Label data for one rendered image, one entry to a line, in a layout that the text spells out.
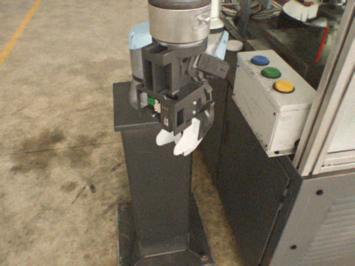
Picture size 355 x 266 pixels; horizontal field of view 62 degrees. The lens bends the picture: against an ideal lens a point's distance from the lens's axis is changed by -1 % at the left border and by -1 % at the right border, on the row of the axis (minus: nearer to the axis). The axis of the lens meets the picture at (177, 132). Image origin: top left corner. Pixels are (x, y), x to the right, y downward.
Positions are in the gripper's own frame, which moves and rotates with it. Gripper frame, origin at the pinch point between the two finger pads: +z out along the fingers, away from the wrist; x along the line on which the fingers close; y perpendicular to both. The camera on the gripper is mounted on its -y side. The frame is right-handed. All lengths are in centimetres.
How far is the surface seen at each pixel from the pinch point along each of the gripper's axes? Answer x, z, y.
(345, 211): 27, 36, -40
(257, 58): -7.8, 0.2, -39.6
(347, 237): 31, 52, -45
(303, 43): -7, 6, -73
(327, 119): 15.8, 0.2, -24.0
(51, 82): -203, 91, -69
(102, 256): -45, 91, 1
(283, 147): 8.5, 13.6, -26.7
